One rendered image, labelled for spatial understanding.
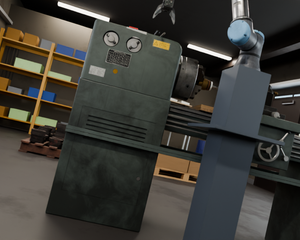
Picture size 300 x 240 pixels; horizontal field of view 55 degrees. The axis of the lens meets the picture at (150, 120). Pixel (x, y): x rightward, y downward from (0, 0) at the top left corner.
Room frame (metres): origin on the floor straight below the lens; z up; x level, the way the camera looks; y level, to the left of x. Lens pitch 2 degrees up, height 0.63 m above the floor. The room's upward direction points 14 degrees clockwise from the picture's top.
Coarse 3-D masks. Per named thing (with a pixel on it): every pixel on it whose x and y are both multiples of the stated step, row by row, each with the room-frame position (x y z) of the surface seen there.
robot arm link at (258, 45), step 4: (256, 32) 1.59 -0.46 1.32; (260, 32) 1.59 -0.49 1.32; (260, 36) 1.59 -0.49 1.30; (260, 40) 1.59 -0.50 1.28; (256, 44) 1.57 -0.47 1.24; (260, 44) 1.60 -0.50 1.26; (252, 48) 1.58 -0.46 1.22; (256, 48) 1.59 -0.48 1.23; (260, 48) 1.60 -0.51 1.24; (240, 52) 1.64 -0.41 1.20; (252, 52) 1.59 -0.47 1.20; (256, 52) 1.59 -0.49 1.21; (260, 52) 1.61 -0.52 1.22
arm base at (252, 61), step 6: (240, 54) 1.63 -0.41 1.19; (246, 54) 1.60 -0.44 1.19; (252, 54) 1.59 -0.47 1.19; (240, 60) 1.61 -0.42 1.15; (246, 60) 1.59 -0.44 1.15; (252, 60) 1.58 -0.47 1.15; (258, 60) 1.60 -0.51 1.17; (246, 66) 1.58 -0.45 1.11; (252, 66) 1.57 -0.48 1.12; (258, 66) 1.59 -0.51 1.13
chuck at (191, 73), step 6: (192, 60) 2.04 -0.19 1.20; (186, 66) 1.99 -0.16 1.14; (192, 66) 2.00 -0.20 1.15; (198, 66) 2.01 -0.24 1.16; (186, 72) 1.98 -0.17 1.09; (192, 72) 1.98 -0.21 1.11; (186, 78) 1.98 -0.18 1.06; (192, 78) 1.98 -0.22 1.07; (192, 84) 1.99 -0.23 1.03; (180, 90) 2.02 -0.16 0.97; (186, 90) 2.02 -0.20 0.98; (180, 96) 2.07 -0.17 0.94; (186, 96) 2.06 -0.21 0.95
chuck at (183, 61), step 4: (180, 60) 2.05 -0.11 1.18; (184, 60) 2.01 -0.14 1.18; (180, 64) 2.01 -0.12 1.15; (184, 64) 1.99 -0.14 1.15; (180, 68) 1.98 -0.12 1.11; (184, 68) 1.98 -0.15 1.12; (180, 72) 1.97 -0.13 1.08; (184, 72) 1.97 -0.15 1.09; (180, 76) 1.97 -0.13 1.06; (176, 80) 2.02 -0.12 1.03; (180, 80) 1.98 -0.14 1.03; (176, 84) 1.99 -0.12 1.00; (180, 84) 1.99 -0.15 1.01; (176, 88) 2.01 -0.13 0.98; (172, 92) 2.06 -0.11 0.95; (176, 92) 2.04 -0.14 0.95; (172, 96) 2.09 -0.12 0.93
